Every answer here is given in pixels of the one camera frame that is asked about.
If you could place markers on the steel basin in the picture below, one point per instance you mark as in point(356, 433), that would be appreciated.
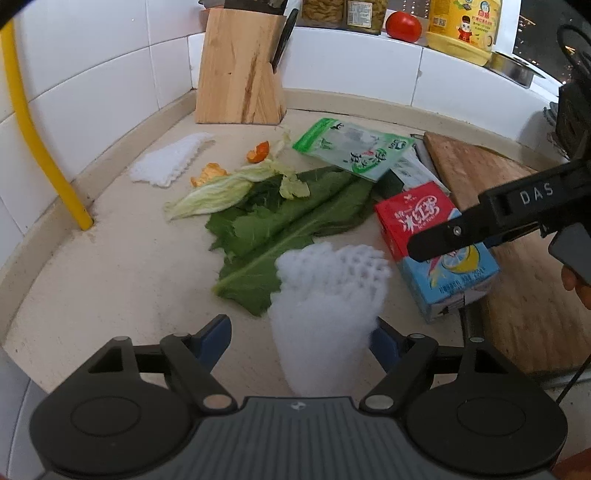
point(517, 69)

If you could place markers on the napa cabbage leaf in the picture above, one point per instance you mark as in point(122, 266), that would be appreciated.
point(207, 196)

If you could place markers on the white foam sheet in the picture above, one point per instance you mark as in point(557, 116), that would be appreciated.
point(166, 159)

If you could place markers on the wooden cutting board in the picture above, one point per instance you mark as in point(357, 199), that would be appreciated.
point(508, 295)

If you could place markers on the black kitchen scissors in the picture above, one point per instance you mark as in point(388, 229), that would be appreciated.
point(284, 41)

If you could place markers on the wooden knife block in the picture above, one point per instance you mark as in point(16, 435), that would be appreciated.
point(240, 69)

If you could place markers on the red tomato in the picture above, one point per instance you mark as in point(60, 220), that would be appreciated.
point(404, 26)

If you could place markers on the kitchen window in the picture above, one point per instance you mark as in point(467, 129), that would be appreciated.
point(540, 32)

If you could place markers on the yellow pipe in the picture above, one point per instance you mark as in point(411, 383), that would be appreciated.
point(81, 217)

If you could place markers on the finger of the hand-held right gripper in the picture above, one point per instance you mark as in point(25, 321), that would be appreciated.
point(508, 240)
point(443, 237)

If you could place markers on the yellow oil bottle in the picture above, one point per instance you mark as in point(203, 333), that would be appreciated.
point(461, 32)

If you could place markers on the green snack packet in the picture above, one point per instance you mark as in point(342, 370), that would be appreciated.
point(351, 147)

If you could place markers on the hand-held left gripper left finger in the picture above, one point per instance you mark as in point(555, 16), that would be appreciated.
point(214, 337)

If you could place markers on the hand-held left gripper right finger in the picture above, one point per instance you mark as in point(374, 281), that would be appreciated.
point(383, 344)

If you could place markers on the white foam fruit net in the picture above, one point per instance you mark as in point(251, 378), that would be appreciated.
point(323, 314)

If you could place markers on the orange-lidded pickle jar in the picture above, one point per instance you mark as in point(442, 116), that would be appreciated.
point(367, 16)

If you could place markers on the person's right hand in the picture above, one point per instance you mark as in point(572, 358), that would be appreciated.
point(579, 286)

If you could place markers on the orange peel piece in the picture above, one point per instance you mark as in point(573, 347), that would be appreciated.
point(210, 174)
point(257, 153)

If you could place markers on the small napa cabbage piece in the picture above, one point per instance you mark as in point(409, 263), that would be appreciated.
point(295, 188)

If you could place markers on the red and blue drink carton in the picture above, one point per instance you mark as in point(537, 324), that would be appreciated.
point(415, 207)

